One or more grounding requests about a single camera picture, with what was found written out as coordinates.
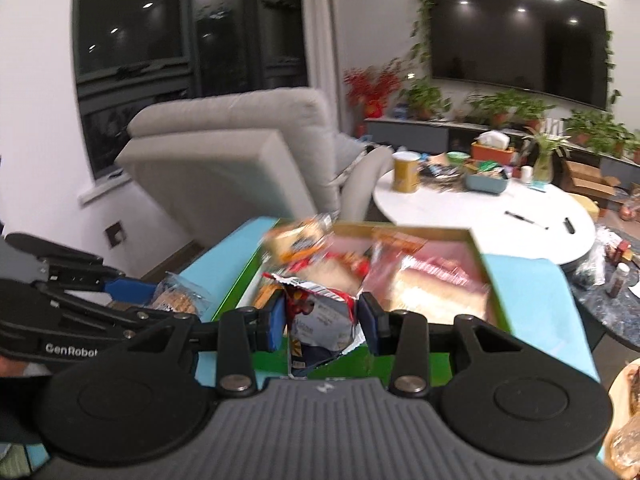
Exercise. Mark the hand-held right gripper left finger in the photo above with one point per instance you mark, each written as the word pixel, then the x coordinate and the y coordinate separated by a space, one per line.
pixel 275 322

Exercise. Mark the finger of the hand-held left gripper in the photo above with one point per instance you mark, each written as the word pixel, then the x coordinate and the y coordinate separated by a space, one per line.
pixel 125 320
pixel 132 291

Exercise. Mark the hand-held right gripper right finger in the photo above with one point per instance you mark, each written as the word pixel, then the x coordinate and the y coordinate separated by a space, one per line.
pixel 370 320

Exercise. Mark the brown pastry clear packet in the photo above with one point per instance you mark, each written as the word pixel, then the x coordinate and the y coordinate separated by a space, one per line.
pixel 175 300

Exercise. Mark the grey blue snack bag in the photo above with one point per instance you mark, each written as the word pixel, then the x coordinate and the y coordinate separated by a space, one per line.
pixel 320 330

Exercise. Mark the green cardboard box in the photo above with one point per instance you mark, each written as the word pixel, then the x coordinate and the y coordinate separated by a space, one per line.
pixel 350 367

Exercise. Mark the bread loaf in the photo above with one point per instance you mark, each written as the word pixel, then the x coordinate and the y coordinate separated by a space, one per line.
pixel 430 290

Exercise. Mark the orange dark snack bag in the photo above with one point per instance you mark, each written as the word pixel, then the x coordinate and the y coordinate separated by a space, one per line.
pixel 297 240

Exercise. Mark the white round table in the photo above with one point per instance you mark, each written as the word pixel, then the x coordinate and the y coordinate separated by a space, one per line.
pixel 450 210

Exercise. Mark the yellow can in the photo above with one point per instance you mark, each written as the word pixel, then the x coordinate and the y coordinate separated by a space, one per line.
pixel 406 172

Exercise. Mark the beige recliner sofa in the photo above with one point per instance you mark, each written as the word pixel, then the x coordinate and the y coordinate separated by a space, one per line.
pixel 225 160

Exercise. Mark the blue basket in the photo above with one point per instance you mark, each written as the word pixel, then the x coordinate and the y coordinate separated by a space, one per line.
pixel 485 184

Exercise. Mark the green bowl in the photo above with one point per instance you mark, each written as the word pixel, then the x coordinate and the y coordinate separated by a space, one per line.
pixel 457 158

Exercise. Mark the black pen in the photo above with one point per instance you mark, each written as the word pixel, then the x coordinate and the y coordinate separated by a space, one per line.
pixel 525 220

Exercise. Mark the orange tissue box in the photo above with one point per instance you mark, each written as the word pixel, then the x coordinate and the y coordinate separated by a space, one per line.
pixel 492 152

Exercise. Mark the white cup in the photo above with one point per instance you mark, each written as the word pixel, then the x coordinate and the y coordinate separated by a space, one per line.
pixel 526 174

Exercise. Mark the black remote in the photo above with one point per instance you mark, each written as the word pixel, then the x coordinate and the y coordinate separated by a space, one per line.
pixel 569 225

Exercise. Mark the red berry decoration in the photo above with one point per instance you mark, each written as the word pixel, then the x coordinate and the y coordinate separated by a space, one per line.
pixel 372 87

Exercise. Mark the glass vase with plant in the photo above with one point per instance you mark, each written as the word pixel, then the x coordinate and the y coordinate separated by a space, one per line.
pixel 544 162

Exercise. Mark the dark round marble table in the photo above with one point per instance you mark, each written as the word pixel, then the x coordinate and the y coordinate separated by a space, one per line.
pixel 615 320

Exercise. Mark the brown bottle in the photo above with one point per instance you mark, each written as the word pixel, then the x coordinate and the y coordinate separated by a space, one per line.
pixel 617 280

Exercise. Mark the row of potted plants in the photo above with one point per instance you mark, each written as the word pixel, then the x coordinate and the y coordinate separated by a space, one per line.
pixel 500 105

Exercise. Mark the open cardboard box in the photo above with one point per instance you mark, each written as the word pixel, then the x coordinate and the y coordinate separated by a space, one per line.
pixel 590 180

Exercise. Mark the red bottle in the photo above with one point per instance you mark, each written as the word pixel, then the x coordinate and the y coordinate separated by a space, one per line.
pixel 623 250

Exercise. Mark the dark window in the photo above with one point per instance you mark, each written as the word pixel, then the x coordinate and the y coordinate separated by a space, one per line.
pixel 135 20

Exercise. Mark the bread in clear plastic bag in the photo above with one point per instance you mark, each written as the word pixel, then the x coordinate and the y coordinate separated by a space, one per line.
pixel 625 447

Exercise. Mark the white curtain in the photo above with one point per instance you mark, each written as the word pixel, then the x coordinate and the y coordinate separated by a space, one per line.
pixel 320 25

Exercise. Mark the dark wall socket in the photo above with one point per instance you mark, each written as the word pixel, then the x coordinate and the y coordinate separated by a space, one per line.
pixel 114 234

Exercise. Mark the wall television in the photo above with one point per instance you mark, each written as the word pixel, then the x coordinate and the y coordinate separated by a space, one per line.
pixel 515 40

